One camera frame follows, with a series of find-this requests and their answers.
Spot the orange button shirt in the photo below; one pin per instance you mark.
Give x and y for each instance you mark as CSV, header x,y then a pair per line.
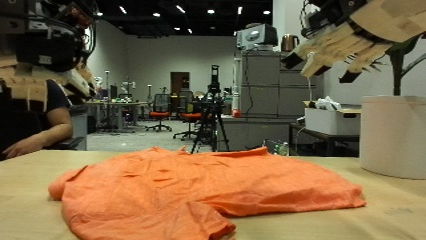
x,y
200,186

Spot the person in dark t-shirt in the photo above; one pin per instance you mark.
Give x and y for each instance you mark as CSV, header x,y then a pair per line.
x,y
22,126

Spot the black chair armrest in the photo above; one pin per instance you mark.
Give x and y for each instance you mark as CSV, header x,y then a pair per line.
x,y
68,142

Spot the green leafy plant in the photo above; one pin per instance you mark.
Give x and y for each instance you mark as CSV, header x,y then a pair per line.
x,y
396,70

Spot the copper electric kettle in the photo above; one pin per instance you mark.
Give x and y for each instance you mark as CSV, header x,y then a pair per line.
x,y
289,42

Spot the crumpled white plastic bag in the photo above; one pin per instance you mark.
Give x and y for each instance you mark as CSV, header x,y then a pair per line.
x,y
328,104

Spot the grey boxy monitor device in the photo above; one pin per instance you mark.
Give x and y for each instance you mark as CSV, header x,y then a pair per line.
x,y
257,36

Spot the long background work desk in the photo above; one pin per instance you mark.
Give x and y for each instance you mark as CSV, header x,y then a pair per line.
x,y
115,104

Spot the tall grey metal cabinet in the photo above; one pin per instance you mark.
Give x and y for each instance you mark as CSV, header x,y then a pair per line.
x,y
266,86

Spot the white storage box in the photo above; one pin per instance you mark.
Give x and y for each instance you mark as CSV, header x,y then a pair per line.
x,y
330,122

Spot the black metal side table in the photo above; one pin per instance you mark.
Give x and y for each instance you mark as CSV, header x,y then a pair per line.
x,y
324,136

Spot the brown door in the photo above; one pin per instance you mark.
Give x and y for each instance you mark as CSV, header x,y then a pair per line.
x,y
179,81

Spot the white round plant pot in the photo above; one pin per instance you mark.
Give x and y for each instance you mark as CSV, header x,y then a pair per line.
x,y
393,140

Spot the orange seat office chair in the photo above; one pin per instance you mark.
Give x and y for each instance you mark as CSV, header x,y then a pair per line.
x,y
160,115
189,116

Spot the white cylinder bottle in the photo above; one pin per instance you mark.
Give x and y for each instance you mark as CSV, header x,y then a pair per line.
x,y
235,100

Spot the small red ball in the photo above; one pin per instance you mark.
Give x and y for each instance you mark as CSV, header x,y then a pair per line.
x,y
236,113

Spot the low grey counter cabinet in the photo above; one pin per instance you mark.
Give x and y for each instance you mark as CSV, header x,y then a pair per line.
x,y
253,133

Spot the green plastic bottles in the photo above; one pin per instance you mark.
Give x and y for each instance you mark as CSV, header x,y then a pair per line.
x,y
280,149

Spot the grey pedestal cabinet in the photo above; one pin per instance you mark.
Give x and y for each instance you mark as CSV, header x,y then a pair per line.
x,y
79,126

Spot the black camera tripod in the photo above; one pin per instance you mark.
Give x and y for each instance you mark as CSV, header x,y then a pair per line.
x,y
213,110

